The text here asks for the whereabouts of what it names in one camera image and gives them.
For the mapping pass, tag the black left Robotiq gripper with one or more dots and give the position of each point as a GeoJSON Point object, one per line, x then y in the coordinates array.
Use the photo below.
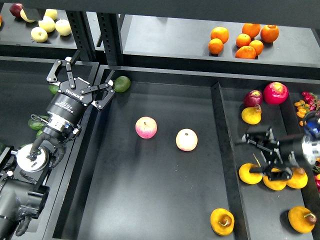
{"type": "Point", "coordinates": [67, 100]}

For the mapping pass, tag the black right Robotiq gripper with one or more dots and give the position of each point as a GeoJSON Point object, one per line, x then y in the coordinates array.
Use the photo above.
{"type": "Point", "coordinates": [291, 149]}

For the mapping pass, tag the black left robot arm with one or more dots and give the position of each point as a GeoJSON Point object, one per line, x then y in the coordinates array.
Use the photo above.
{"type": "Point", "coordinates": [24, 170]}

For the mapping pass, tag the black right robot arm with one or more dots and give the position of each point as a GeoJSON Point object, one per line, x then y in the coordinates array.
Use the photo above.
{"type": "Point", "coordinates": [311, 129]}

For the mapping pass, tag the green avocado upper left tray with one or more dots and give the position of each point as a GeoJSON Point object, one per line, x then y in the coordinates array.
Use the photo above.
{"type": "Point", "coordinates": [53, 89]}

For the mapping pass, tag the green avocado tray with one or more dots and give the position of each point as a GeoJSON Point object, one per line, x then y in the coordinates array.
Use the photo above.
{"type": "Point", "coordinates": [39, 133]}
{"type": "Point", "coordinates": [35, 123]}
{"type": "Point", "coordinates": [23, 145]}
{"type": "Point", "coordinates": [53, 89]}

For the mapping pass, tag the yellow pear with long stem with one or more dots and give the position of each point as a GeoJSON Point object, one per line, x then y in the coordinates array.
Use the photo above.
{"type": "Point", "coordinates": [248, 177]}

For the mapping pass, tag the yellow pear middle right tray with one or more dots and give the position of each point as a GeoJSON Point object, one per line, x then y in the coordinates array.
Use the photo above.
{"type": "Point", "coordinates": [276, 185]}

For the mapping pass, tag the green avocado at tray corner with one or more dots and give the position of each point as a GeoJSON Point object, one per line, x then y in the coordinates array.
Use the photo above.
{"type": "Point", "coordinates": [121, 84]}

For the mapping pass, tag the pale yellow pear front left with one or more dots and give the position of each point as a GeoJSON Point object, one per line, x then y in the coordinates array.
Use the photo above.
{"type": "Point", "coordinates": [39, 35]}

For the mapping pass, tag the pale yellow pear centre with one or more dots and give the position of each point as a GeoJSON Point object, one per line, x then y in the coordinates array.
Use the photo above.
{"type": "Point", "coordinates": [47, 23]}

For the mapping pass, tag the pale yellow pear back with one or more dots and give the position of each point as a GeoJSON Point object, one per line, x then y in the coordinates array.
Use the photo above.
{"type": "Point", "coordinates": [52, 13]}

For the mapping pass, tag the green avocado lower left tray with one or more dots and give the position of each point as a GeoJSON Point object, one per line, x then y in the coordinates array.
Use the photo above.
{"type": "Point", "coordinates": [23, 145]}

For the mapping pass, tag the small dark red apple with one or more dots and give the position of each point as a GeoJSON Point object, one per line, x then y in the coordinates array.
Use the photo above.
{"type": "Point", "coordinates": [253, 98]}

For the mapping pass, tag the large red apple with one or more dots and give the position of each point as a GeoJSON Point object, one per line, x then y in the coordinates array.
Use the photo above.
{"type": "Point", "coordinates": [275, 93]}

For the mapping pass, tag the cherry tomato bunch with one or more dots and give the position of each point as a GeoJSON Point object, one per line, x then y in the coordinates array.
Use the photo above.
{"type": "Point", "coordinates": [310, 102]}

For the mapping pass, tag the pink red apple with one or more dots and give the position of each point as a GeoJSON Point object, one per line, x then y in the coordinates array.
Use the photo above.
{"type": "Point", "coordinates": [146, 127]}

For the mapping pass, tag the pale pink apple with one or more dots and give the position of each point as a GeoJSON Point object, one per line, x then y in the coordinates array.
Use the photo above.
{"type": "Point", "coordinates": [186, 140]}

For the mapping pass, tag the dark red apple on shelf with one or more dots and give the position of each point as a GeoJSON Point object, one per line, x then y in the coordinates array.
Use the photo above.
{"type": "Point", "coordinates": [15, 9]}

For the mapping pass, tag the orange front of group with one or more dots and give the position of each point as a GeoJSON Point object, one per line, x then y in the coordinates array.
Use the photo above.
{"type": "Point", "coordinates": [246, 52]}

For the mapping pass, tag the orange of group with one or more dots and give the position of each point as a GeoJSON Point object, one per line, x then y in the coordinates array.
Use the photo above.
{"type": "Point", "coordinates": [215, 46]}
{"type": "Point", "coordinates": [221, 33]}
{"type": "Point", "coordinates": [246, 52]}

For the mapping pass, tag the black centre tray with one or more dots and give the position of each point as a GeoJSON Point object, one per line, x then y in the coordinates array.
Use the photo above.
{"type": "Point", "coordinates": [149, 189]}

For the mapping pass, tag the orange lower right small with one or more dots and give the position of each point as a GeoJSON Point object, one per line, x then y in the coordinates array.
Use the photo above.
{"type": "Point", "coordinates": [258, 46]}

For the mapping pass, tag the small orange centre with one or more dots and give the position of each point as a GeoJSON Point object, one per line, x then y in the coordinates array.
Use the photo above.
{"type": "Point", "coordinates": [243, 40]}

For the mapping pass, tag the orange lower left of group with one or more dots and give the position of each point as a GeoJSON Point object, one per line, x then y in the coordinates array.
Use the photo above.
{"type": "Point", "coordinates": [215, 46]}

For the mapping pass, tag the orange top right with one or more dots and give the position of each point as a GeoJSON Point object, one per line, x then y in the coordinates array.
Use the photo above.
{"type": "Point", "coordinates": [269, 33]}

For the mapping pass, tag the orange top centre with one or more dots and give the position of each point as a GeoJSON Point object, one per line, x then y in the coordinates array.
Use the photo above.
{"type": "Point", "coordinates": [251, 29]}

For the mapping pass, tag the orange top left of group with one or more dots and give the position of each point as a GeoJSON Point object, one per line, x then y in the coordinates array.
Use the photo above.
{"type": "Point", "coordinates": [221, 33]}

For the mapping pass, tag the black perforated shelf post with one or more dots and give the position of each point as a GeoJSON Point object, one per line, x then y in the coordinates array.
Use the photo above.
{"type": "Point", "coordinates": [110, 34]}

